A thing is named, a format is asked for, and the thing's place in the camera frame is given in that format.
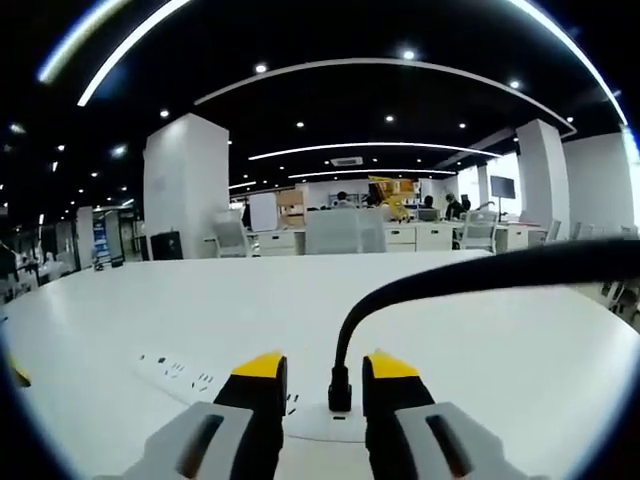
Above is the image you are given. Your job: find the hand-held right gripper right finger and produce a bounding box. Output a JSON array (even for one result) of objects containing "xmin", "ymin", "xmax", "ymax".
[{"xmin": 361, "ymin": 348, "xmax": 549, "ymax": 480}]

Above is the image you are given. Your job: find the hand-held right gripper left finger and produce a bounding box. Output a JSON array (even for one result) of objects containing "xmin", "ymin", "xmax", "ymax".
[{"xmin": 94, "ymin": 349, "xmax": 289, "ymax": 480}]

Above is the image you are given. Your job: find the white power strip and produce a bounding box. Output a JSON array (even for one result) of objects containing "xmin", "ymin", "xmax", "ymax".
[{"xmin": 130, "ymin": 345, "xmax": 370, "ymax": 445}]

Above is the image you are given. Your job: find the black data cable USB plug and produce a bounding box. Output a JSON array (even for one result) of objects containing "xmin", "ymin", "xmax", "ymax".
[{"xmin": 327, "ymin": 238, "xmax": 640, "ymax": 413}]

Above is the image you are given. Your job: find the white desk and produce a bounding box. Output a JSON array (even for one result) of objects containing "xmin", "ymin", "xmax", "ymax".
[{"xmin": 0, "ymin": 248, "xmax": 640, "ymax": 480}]

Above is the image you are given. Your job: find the blue poster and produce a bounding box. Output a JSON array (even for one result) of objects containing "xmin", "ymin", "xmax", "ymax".
[{"xmin": 91, "ymin": 221, "xmax": 110, "ymax": 262}]

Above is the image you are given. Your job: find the black cabinet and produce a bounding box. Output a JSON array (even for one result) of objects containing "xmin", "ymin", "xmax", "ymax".
[{"xmin": 150, "ymin": 230, "xmax": 184, "ymax": 261}]

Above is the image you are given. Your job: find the row of white office desks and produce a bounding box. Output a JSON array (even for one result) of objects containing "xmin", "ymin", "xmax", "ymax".
[{"xmin": 256, "ymin": 221, "xmax": 547, "ymax": 255}]

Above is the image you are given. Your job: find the grey chair back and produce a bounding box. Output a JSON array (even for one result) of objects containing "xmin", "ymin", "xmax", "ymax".
[{"xmin": 305, "ymin": 208, "xmax": 388, "ymax": 256}]

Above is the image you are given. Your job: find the white board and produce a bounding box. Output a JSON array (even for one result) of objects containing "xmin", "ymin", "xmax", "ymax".
[{"xmin": 247, "ymin": 193, "xmax": 278, "ymax": 233}]

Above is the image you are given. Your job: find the screen on stand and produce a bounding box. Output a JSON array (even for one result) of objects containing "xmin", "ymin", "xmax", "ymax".
[{"xmin": 490, "ymin": 175, "xmax": 517, "ymax": 217}]

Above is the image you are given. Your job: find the straight ceiling light strip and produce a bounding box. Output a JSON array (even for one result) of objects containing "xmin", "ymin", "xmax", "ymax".
[{"xmin": 247, "ymin": 141, "xmax": 502, "ymax": 162}]

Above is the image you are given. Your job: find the long curved ceiling light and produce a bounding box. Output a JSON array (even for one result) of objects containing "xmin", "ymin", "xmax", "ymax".
[{"xmin": 76, "ymin": 0, "xmax": 630, "ymax": 127}]

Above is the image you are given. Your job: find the group of ceiling spot lights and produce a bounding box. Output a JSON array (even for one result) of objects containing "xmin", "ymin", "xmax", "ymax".
[{"xmin": 8, "ymin": 48, "xmax": 575, "ymax": 202}]

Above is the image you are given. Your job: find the ceiling trim light strip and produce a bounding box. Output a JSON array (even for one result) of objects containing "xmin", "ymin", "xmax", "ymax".
[{"xmin": 193, "ymin": 58, "xmax": 577, "ymax": 137}]

